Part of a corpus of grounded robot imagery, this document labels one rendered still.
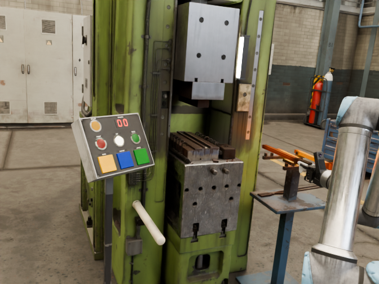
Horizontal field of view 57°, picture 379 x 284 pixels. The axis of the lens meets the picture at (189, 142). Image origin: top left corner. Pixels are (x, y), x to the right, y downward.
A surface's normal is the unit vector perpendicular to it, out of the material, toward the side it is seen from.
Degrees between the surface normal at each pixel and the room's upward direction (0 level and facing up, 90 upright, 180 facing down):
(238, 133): 90
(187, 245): 90
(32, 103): 90
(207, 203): 90
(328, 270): 65
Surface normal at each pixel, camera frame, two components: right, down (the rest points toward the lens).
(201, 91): 0.40, 0.24
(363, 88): -0.92, 0.03
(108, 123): 0.68, -0.31
